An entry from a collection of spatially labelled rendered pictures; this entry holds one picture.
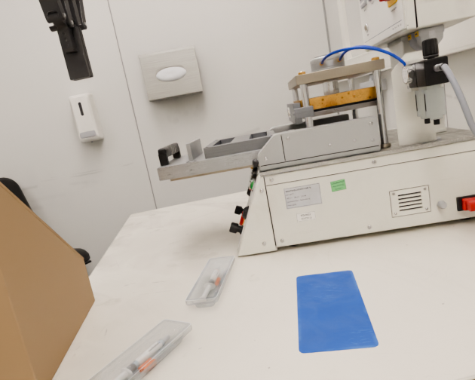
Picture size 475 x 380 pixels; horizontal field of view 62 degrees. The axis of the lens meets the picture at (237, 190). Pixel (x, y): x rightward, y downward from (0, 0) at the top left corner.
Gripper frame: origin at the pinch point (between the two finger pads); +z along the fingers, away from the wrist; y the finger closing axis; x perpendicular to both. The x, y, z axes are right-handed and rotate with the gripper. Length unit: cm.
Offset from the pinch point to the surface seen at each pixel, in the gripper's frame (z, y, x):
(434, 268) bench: 44, -6, 48
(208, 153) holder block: 20.5, -30.2, 10.7
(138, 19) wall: -47, -173, -39
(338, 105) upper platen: 16, -31, 41
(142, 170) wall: 36, -169, -56
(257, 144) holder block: 20.5, -30.5, 21.9
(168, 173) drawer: 23.3, -29.0, 0.9
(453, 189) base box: 36, -24, 60
